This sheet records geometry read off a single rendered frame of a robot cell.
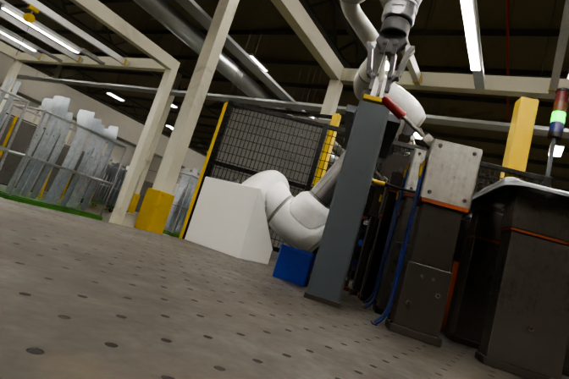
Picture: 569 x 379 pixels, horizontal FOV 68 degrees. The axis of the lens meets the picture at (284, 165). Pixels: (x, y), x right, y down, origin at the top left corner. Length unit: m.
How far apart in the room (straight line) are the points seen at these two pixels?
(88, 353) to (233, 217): 1.29
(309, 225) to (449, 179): 0.90
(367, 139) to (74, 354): 0.76
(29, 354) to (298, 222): 1.43
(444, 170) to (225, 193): 0.95
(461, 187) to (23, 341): 0.72
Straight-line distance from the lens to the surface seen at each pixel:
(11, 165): 13.72
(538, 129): 11.39
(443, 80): 5.91
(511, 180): 0.79
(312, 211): 1.64
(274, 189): 1.68
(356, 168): 0.92
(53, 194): 8.84
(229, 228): 1.54
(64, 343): 0.29
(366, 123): 0.94
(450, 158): 0.84
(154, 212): 8.78
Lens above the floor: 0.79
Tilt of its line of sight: 10 degrees up
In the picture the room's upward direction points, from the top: 17 degrees clockwise
